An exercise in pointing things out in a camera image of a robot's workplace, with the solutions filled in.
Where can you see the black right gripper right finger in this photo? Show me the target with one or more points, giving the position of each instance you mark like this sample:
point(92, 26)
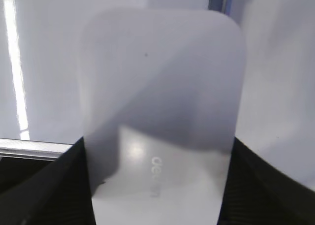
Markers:
point(256, 193)

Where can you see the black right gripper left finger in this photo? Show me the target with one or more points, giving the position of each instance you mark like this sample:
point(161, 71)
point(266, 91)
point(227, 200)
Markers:
point(37, 192)

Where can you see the white whiteboard eraser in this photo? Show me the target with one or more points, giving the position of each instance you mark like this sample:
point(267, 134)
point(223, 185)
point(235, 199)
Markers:
point(160, 93)

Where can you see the white whiteboard with metal frame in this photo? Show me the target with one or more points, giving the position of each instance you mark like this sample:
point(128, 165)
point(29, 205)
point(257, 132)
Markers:
point(38, 86)

